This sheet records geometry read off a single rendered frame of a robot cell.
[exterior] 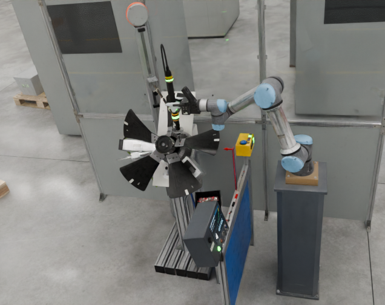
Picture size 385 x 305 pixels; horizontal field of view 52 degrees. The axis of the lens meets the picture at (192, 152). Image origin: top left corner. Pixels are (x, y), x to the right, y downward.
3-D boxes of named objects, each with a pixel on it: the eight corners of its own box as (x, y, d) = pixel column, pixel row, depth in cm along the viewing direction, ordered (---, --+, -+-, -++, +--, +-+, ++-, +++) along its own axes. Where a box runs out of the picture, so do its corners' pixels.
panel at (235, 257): (250, 235, 328) (246, 171, 292) (252, 235, 327) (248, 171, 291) (229, 324, 264) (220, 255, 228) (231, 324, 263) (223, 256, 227)
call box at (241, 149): (240, 144, 288) (240, 132, 282) (254, 146, 285) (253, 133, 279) (236, 157, 276) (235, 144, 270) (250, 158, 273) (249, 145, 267)
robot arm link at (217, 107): (224, 115, 230) (223, 103, 225) (206, 115, 233) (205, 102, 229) (227, 109, 236) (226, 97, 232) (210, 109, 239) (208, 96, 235)
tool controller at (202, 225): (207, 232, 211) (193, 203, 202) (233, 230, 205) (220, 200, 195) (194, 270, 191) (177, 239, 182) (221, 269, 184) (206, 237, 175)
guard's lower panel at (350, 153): (102, 192, 415) (77, 116, 366) (370, 219, 335) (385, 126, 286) (100, 193, 413) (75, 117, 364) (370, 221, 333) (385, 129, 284)
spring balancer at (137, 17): (128, 26, 283) (129, 29, 278) (123, 3, 275) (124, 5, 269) (149, 22, 286) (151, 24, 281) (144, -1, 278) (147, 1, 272)
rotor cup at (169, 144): (157, 142, 269) (149, 139, 256) (175, 132, 266) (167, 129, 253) (165, 161, 265) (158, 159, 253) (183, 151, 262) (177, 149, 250)
